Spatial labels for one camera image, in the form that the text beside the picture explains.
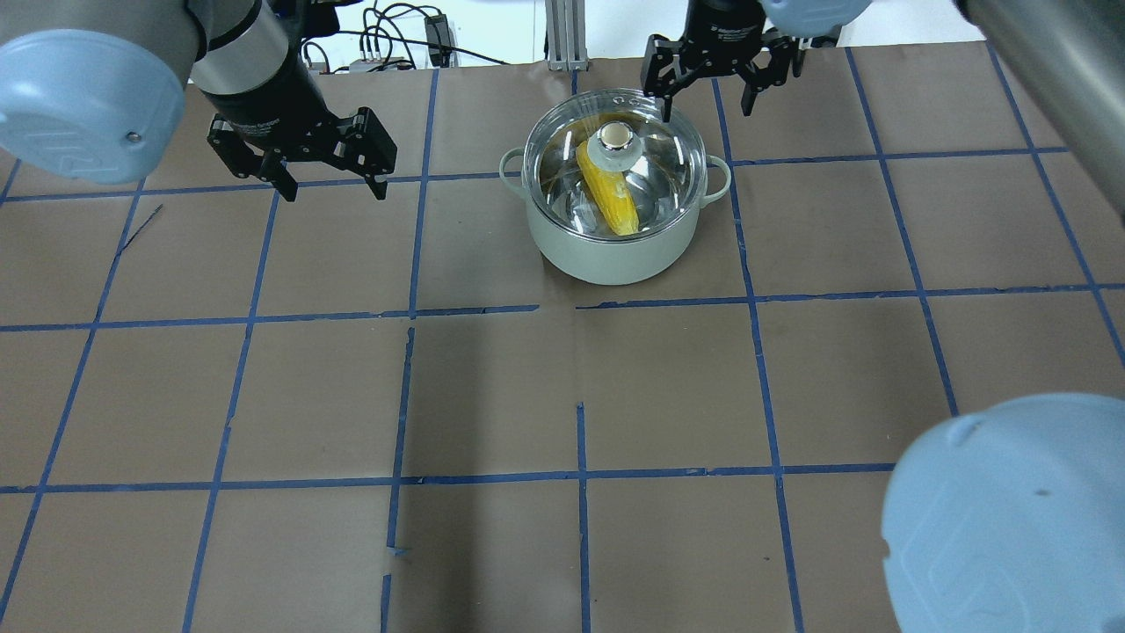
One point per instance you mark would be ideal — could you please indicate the aluminium frame post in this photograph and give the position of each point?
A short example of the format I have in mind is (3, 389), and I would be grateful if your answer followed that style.
(565, 48)

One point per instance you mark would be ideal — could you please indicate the yellow corn cob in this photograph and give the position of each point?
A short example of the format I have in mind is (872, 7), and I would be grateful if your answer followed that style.
(610, 193)

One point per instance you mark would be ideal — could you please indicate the glass pot lid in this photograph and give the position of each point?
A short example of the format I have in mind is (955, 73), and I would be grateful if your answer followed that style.
(666, 165)

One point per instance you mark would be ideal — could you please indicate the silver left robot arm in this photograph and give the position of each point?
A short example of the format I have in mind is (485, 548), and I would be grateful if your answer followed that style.
(95, 90)

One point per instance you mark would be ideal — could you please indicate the pale green cooking pot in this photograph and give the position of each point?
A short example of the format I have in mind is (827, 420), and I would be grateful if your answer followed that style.
(602, 263)

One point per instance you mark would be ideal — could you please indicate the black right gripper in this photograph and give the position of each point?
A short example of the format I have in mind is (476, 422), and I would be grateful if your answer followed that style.
(722, 28)

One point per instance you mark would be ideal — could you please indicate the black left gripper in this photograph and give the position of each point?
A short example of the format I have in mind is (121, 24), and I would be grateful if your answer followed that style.
(266, 98)

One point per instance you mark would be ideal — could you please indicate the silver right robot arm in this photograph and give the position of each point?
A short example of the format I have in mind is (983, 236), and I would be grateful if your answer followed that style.
(1011, 440)

